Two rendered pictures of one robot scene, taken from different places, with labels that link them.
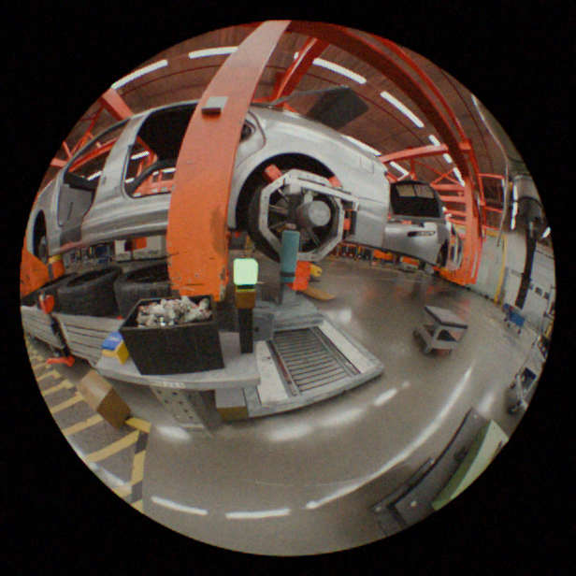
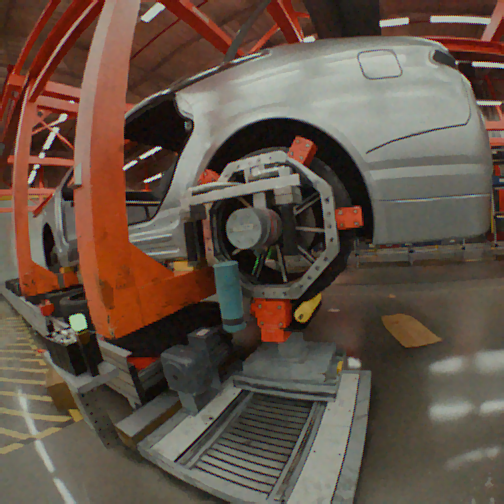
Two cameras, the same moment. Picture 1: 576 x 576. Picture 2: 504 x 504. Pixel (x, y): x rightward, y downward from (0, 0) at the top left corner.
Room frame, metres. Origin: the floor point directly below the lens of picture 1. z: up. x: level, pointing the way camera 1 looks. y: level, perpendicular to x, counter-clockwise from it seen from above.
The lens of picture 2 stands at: (0.31, -0.71, 0.84)
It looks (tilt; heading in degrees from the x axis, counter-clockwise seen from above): 5 degrees down; 48
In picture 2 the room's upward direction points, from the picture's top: 7 degrees counter-clockwise
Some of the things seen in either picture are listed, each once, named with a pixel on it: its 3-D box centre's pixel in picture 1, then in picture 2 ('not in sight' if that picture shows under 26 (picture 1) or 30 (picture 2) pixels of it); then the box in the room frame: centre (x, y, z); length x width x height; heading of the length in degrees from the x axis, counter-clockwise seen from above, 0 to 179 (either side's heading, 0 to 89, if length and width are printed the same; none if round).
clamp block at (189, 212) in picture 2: (292, 190); (192, 213); (0.72, 0.02, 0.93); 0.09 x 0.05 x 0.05; 21
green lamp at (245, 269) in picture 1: (245, 271); (77, 322); (0.28, 0.08, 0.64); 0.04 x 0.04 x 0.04; 21
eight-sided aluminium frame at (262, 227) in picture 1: (305, 215); (264, 227); (0.97, -0.06, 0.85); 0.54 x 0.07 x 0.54; 111
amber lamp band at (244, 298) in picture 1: (244, 295); (82, 337); (0.28, 0.08, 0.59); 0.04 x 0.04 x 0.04; 21
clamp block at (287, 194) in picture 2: (351, 206); (288, 195); (0.84, -0.29, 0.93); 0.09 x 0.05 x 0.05; 21
